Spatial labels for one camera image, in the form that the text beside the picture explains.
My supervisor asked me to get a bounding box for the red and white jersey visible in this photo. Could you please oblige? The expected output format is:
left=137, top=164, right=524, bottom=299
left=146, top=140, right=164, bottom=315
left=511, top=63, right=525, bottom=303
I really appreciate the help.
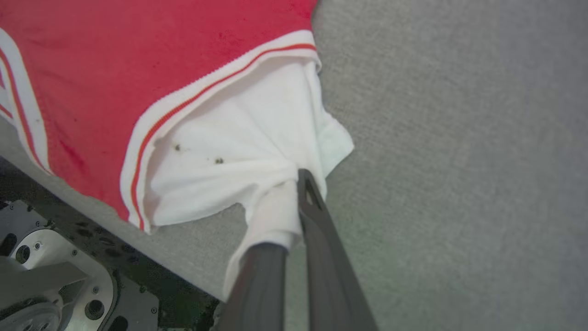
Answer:
left=0, top=0, right=355, bottom=302

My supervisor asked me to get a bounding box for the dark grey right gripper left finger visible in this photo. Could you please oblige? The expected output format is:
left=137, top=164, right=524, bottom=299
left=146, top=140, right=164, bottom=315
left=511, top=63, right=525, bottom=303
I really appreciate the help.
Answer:
left=215, top=242, right=288, bottom=331

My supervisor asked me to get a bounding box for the grey fabric sofa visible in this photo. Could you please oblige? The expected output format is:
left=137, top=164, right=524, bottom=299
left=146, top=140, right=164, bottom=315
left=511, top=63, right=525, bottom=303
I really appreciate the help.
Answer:
left=0, top=0, right=588, bottom=331

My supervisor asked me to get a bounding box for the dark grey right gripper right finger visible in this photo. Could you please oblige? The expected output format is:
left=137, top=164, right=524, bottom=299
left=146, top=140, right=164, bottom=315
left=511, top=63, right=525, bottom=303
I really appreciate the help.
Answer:
left=297, top=168, right=380, bottom=331

